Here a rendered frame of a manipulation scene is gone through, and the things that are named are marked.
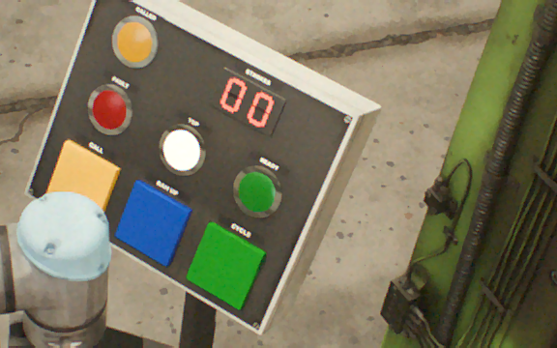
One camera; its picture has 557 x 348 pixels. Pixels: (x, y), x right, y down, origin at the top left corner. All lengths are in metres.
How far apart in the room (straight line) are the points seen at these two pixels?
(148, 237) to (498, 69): 0.43
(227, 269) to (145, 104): 0.21
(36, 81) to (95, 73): 1.61
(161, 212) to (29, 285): 0.37
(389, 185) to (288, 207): 1.57
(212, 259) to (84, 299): 0.33
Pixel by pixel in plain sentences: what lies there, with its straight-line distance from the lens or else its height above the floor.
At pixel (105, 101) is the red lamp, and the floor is 1.10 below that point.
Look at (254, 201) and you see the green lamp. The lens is 1.30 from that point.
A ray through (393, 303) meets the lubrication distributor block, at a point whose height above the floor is 0.81.
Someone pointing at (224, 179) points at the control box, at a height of 1.08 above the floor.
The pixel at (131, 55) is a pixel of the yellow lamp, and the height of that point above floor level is 1.15.
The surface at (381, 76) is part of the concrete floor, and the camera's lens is 3.11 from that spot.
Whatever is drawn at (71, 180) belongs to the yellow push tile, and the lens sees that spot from 1.40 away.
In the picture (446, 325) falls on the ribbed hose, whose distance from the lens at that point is 1.54.
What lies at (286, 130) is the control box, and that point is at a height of 1.16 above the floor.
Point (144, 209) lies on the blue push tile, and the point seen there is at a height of 1.02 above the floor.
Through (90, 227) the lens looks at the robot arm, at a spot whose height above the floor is 1.29.
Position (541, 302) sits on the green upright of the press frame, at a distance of 1.41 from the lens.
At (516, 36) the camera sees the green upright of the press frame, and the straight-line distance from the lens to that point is 1.28.
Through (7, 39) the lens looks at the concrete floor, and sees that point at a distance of 3.10.
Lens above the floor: 2.05
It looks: 47 degrees down
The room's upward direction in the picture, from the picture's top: 11 degrees clockwise
